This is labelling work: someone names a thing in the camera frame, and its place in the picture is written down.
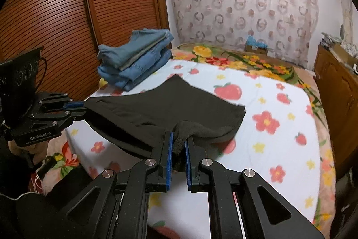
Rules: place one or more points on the black pants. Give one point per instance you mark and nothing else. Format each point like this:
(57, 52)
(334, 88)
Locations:
(167, 104)

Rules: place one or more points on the white strawberry printed sheet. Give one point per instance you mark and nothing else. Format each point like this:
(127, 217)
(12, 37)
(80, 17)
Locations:
(265, 143)

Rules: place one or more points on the light blue folded jeans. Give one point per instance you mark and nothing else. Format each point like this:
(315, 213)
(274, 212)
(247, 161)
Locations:
(139, 45)

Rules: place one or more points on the circle patterned sheer curtain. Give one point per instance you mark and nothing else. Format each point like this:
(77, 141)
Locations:
(240, 9)

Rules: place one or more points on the floral blanket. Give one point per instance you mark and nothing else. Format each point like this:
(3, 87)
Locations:
(251, 59)

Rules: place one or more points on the yellow plush toy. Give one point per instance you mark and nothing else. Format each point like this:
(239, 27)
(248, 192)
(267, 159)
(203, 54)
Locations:
(103, 82)

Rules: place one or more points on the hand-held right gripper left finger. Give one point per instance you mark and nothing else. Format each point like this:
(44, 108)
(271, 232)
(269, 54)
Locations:
(168, 160)

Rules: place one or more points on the beige side curtain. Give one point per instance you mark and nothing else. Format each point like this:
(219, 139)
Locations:
(348, 20)

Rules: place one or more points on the round hand fan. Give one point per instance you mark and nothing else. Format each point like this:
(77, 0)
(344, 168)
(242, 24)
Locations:
(342, 31)

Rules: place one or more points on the stack of folded cloths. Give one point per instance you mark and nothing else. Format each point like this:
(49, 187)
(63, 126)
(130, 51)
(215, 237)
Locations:
(331, 38)

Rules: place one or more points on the small cardboard box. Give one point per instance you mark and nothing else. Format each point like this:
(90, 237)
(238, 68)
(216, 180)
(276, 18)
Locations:
(256, 49)

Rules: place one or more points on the wooden slatted wardrobe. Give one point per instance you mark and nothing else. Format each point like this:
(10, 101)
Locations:
(84, 17)

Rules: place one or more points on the wooden low cabinet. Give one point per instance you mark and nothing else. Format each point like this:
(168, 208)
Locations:
(335, 87)

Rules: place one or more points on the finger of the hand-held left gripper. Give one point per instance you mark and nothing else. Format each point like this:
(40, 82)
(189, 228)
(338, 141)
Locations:
(56, 119)
(73, 105)

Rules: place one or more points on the floral patterned cloth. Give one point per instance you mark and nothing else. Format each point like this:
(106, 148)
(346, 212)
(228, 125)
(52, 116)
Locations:
(351, 48)

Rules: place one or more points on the open cardboard box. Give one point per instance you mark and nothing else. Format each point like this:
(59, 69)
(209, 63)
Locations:
(342, 55)

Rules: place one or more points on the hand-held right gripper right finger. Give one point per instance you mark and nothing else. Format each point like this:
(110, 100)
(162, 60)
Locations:
(188, 166)

